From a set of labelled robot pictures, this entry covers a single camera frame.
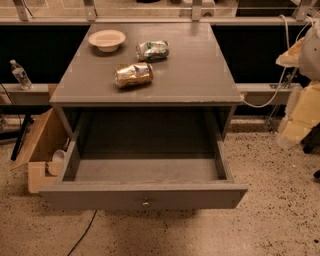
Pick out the black floor cable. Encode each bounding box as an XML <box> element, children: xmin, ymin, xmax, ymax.
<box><xmin>66</xmin><ymin>209</ymin><xmax>98</xmax><ymax>256</ymax></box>

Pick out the white shallow bowl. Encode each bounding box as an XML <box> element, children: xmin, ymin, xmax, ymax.
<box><xmin>88</xmin><ymin>30</ymin><xmax>126</xmax><ymax>53</ymax></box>

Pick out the grey open top drawer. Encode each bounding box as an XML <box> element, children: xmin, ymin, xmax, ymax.
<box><xmin>40</xmin><ymin>110</ymin><xmax>247</xmax><ymax>210</ymax></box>

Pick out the black bar beside box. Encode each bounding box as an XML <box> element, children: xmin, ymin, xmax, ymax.
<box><xmin>11</xmin><ymin>113</ymin><xmax>34</xmax><ymax>161</ymax></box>

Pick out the open cardboard box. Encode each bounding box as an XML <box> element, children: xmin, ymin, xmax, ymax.
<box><xmin>11</xmin><ymin>108</ymin><xmax>68</xmax><ymax>194</ymax></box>

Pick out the grey cabinet with top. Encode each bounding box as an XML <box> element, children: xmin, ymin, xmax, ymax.
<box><xmin>50</xmin><ymin>23</ymin><xmax>241</xmax><ymax>133</ymax></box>

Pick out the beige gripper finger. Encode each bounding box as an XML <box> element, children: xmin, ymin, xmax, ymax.
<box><xmin>276</xmin><ymin>38</ymin><xmax>304</xmax><ymax>68</ymax></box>

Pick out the clear plastic water bottle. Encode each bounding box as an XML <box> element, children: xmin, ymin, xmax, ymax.
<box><xmin>10</xmin><ymin>60</ymin><xmax>32</xmax><ymax>90</ymax></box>

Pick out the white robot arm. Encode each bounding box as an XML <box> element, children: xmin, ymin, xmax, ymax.
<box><xmin>276</xmin><ymin>21</ymin><xmax>320</xmax><ymax>148</ymax></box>

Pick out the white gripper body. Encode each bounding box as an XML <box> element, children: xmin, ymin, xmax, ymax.
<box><xmin>276</xmin><ymin>81</ymin><xmax>320</xmax><ymax>148</ymax></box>

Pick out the white hanging cable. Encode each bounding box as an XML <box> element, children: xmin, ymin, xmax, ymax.
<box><xmin>242</xmin><ymin>13</ymin><xmax>315</xmax><ymax>109</ymax></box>

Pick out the white cup in box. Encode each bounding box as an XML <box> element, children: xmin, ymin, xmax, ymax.
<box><xmin>47</xmin><ymin>149</ymin><xmax>66</xmax><ymax>176</ymax></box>

